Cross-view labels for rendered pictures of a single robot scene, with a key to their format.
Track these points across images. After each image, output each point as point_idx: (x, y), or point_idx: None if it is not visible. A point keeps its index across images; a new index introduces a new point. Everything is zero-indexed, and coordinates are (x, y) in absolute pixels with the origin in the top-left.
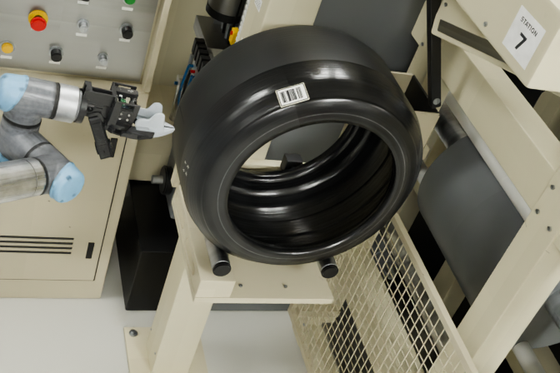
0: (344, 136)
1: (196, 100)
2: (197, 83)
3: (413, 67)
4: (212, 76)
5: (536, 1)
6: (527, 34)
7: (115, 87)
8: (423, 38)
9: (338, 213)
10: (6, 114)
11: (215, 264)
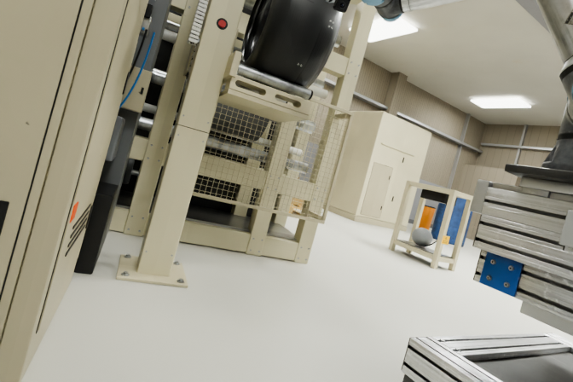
0: (246, 40)
1: None
2: None
3: (186, 20)
4: None
5: None
6: None
7: None
8: (188, 4)
9: None
10: None
11: (311, 91)
